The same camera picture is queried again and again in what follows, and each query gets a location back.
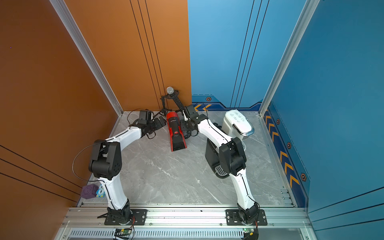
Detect red coffee machine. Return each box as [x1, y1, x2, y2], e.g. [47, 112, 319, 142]
[167, 112, 187, 152]

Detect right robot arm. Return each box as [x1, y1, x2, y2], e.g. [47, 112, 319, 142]
[183, 110, 260, 225]

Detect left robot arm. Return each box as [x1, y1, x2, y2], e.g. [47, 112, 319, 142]
[89, 111, 166, 225]

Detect black coffee machine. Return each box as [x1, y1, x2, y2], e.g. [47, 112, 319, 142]
[205, 139, 229, 179]

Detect white coffee machine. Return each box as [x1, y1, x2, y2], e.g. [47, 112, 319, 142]
[222, 110, 255, 140]

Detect microphone on black tripod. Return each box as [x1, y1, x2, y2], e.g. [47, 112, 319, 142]
[161, 87, 185, 115]

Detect purple toy cube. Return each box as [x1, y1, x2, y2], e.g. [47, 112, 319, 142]
[81, 184, 99, 200]

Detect left green circuit board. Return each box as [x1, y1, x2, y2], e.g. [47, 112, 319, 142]
[113, 228, 134, 240]

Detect green circuit board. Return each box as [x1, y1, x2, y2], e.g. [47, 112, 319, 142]
[242, 228, 259, 240]
[113, 228, 134, 240]

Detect right green circuit board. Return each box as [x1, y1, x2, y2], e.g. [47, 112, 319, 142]
[242, 228, 259, 240]

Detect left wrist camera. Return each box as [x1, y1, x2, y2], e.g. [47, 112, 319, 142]
[138, 110, 153, 125]

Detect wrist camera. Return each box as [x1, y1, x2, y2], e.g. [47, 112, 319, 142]
[138, 110, 153, 125]
[183, 105, 198, 120]

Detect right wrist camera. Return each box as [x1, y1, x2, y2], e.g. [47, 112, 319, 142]
[183, 105, 198, 120]

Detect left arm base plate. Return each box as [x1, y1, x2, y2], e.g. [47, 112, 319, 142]
[98, 208, 148, 227]

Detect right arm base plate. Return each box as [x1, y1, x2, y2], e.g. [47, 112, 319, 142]
[225, 209, 268, 226]

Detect aluminium front rail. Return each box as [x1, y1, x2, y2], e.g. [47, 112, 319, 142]
[61, 204, 312, 229]

